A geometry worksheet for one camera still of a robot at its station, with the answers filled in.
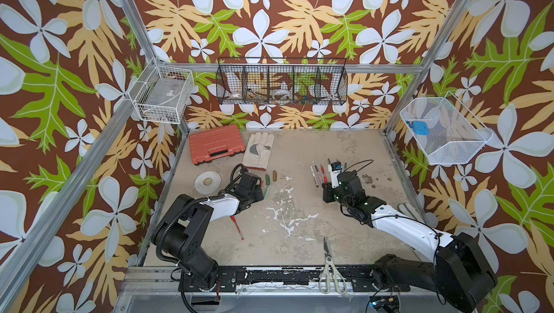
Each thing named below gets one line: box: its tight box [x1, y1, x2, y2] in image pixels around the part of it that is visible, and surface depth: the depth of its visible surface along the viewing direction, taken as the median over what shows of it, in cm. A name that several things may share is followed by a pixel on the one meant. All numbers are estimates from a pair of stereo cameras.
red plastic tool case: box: [188, 124, 246, 165], surface depth 110 cm
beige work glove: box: [240, 131, 275, 169], surface depth 113 cm
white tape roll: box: [194, 170, 222, 196], surface depth 101 cm
